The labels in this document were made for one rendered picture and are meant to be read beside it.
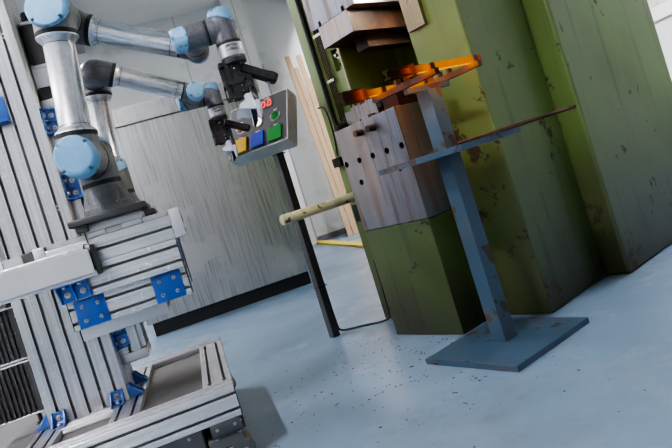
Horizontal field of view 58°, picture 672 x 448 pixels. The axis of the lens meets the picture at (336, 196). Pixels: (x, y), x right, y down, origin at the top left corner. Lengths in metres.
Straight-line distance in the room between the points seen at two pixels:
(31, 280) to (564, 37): 2.12
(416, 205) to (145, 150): 3.00
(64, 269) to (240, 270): 3.19
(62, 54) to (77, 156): 0.29
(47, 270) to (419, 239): 1.33
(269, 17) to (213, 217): 5.08
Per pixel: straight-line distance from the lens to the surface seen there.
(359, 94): 2.06
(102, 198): 1.92
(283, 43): 9.34
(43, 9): 1.91
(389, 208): 2.45
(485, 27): 2.45
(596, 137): 2.68
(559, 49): 2.64
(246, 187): 4.91
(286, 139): 2.72
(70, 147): 1.81
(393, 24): 2.71
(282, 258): 4.93
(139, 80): 2.54
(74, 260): 1.81
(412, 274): 2.48
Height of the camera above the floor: 0.68
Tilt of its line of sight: 1 degrees down
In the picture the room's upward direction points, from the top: 17 degrees counter-clockwise
